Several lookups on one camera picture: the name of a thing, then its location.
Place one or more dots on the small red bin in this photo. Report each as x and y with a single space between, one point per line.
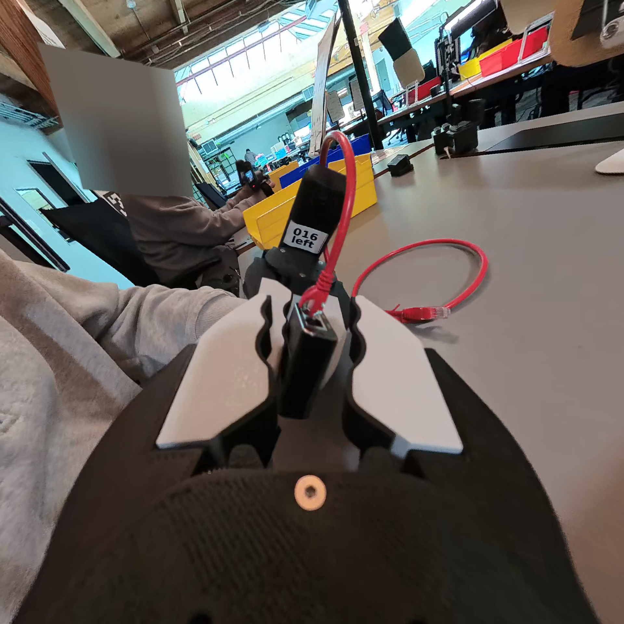
424 90

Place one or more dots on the blue storage bin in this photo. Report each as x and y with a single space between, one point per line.
360 146

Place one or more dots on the background wooden table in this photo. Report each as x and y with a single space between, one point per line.
468 87

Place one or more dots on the black pole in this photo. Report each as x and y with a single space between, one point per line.
358 73

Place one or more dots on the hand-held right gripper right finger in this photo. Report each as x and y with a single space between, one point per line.
404 380

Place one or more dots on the black network adapter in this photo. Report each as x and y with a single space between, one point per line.
304 375

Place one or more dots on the person's grey hoodie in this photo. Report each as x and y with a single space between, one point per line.
39 438

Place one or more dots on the small black box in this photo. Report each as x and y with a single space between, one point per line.
400 165

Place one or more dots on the large red bin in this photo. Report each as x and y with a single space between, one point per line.
507 58

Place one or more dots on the leaning white board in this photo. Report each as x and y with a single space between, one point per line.
322 87

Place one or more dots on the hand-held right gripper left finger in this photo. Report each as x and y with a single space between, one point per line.
219 380

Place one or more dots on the small yellow bin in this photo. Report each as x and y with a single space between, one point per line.
470 68

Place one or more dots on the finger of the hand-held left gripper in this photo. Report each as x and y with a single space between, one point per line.
280 336
340 356

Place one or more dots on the black clamp device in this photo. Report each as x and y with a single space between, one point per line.
460 139

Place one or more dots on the yellow storage bin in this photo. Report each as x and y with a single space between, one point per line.
282 174
360 195

